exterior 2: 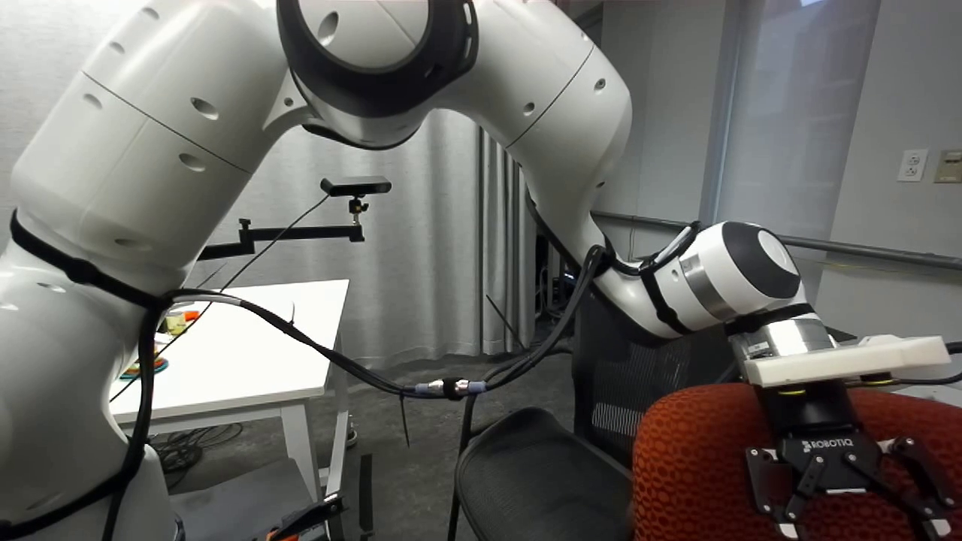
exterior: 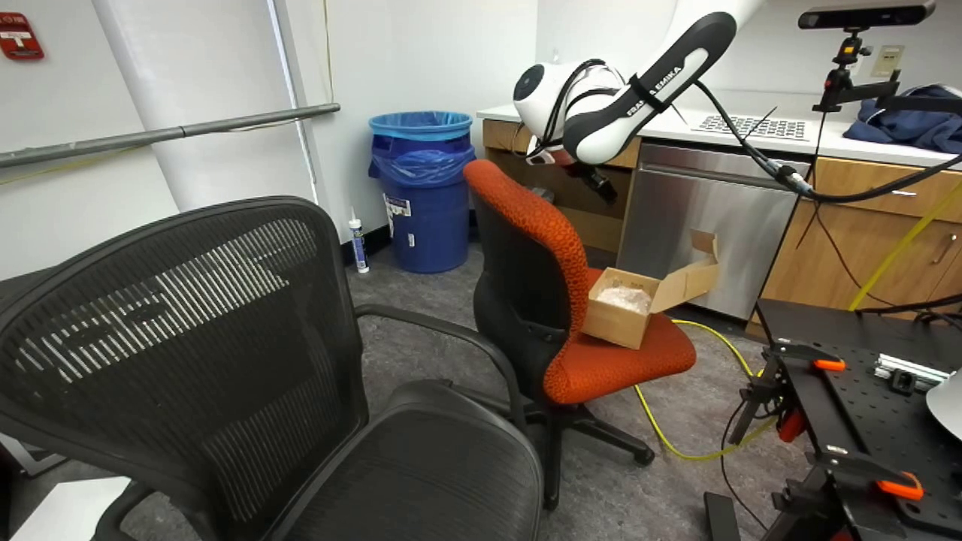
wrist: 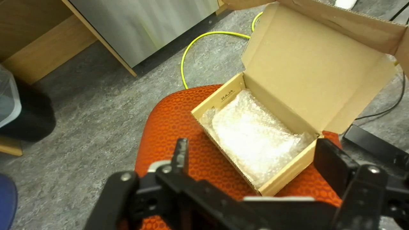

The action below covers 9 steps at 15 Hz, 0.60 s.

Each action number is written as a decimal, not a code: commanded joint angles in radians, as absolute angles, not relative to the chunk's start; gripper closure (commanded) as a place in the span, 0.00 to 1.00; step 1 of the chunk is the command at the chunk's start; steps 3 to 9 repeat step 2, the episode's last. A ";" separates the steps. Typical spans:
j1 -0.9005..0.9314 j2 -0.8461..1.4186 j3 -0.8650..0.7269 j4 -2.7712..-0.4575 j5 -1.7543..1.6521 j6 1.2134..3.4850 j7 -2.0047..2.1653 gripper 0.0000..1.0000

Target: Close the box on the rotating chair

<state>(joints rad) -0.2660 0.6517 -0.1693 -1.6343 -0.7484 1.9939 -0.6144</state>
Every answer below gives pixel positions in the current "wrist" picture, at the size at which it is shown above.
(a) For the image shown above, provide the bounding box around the thin black floor cable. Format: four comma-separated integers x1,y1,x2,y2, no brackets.
353,69,407,126

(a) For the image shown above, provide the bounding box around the brown cardboard box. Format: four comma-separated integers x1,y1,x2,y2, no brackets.
191,0,409,198

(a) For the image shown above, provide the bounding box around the yellow floor cable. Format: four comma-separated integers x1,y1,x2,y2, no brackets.
179,11,266,91

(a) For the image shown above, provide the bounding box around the blue trash bin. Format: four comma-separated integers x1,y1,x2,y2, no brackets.
0,173,20,230

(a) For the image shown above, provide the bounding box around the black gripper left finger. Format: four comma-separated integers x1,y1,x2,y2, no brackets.
84,137,202,230

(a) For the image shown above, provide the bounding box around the orange rotating office chair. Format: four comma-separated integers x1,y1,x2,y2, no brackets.
135,83,344,230

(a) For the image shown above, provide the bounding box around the stainless steel dishwasher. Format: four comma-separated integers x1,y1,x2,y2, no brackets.
68,0,223,69

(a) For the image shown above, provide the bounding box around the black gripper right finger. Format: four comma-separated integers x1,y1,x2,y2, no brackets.
314,138,409,230

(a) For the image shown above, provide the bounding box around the dark bin with clear liner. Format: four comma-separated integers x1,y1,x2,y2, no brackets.
0,63,58,145

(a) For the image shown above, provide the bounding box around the black flat floor box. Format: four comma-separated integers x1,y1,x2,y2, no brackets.
343,124,409,172

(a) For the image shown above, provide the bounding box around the clear bubble wrap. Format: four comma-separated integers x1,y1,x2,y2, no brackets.
200,89,318,190

